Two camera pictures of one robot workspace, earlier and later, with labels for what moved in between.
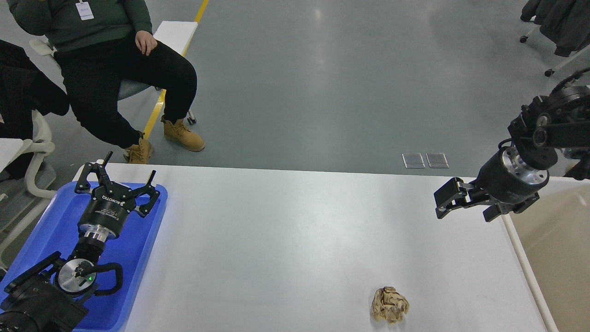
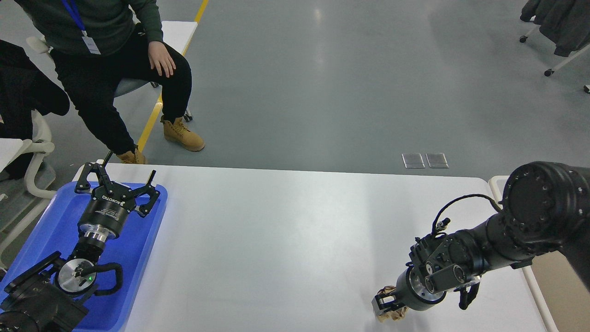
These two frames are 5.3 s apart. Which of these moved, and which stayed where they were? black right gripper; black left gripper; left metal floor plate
Moved: black right gripper
Stayed: left metal floor plate; black left gripper
